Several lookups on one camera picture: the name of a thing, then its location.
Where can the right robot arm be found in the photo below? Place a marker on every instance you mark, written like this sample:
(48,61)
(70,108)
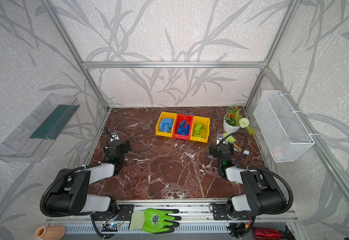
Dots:
(265,191)

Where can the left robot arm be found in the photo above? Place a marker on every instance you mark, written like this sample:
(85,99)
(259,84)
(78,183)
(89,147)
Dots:
(68,194)

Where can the green lego brick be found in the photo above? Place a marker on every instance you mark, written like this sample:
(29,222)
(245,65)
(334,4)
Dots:
(198,130)

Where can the red metallic bottle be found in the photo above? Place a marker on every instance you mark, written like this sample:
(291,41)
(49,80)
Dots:
(266,234)

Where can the white wire basket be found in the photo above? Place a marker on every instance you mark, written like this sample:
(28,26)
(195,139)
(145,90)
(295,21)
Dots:
(285,134)

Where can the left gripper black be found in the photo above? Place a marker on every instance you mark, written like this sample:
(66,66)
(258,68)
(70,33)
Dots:
(116,147)

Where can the yellow bin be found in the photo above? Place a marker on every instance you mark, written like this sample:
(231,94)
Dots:
(165,115)
(206,122)

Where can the right yellow bin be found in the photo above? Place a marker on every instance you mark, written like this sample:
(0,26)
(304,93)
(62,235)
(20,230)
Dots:
(206,122)

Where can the red bin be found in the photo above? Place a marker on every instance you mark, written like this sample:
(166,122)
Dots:
(181,117)

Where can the green spatula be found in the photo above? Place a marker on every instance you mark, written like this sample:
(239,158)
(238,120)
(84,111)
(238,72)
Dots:
(232,140)

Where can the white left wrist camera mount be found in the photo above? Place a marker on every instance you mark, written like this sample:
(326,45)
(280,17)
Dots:
(113,136)

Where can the clear acrylic shelf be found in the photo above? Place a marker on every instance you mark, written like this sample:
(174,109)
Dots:
(30,141)

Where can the terracotta vase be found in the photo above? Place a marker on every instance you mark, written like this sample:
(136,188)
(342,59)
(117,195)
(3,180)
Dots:
(50,233)

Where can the potted flower plant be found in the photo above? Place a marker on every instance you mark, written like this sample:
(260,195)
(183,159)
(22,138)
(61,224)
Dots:
(233,121)

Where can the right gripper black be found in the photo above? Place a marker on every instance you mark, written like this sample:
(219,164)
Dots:
(222,149)

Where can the green black work glove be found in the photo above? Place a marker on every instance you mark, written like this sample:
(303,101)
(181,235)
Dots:
(155,221)

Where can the light blue lego front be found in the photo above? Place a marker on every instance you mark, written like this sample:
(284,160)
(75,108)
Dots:
(165,125)

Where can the left yellow bin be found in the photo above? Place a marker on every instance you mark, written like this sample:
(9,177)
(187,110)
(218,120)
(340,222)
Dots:
(165,115)

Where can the dark blue lego brick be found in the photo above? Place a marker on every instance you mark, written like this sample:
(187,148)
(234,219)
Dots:
(183,128)

